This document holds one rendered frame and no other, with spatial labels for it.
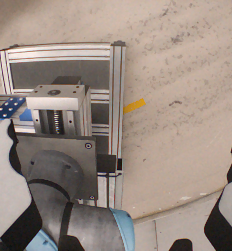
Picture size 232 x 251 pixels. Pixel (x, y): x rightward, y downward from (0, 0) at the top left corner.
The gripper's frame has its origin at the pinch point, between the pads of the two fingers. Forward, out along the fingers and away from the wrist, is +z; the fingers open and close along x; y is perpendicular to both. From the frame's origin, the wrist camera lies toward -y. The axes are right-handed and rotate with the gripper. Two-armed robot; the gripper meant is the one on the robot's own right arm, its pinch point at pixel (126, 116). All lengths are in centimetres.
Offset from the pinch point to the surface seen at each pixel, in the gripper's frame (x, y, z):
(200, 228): 87, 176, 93
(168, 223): 58, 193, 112
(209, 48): 61, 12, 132
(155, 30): 20, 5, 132
